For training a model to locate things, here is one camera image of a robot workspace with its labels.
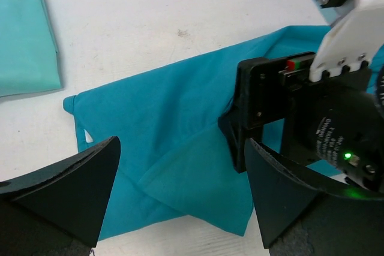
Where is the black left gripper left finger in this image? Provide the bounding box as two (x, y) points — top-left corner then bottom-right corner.
(1, 137), (121, 255)

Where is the teal t-shirt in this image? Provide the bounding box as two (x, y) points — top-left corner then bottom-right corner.
(62, 25), (384, 242)

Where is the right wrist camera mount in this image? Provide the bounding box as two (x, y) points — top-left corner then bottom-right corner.
(309, 0), (383, 82)

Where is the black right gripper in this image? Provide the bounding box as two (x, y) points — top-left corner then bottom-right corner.
(218, 52), (383, 192)

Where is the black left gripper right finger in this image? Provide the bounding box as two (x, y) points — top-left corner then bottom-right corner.
(244, 138), (383, 256)

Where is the folded mint t-shirt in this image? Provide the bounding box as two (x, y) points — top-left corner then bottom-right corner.
(1, 0), (62, 97)

